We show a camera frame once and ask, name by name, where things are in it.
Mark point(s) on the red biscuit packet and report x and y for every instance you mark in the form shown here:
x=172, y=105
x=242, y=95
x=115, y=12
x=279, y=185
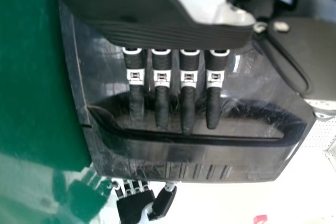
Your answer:
x=260, y=219

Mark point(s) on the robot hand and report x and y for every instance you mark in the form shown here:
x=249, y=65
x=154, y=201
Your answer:
x=147, y=11
x=136, y=203

